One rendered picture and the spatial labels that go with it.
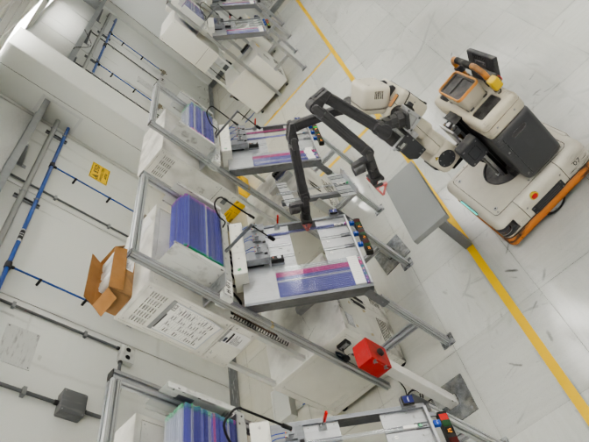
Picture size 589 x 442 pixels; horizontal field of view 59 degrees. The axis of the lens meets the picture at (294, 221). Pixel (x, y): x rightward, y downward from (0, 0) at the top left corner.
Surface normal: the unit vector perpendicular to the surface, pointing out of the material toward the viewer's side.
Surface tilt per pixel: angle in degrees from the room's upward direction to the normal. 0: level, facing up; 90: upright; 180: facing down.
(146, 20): 90
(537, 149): 90
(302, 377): 90
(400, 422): 47
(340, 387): 90
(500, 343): 0
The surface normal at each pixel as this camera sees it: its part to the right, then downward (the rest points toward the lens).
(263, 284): -0.07, -0.81
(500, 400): -0.73, -0.48
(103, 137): 0.16, 0.57
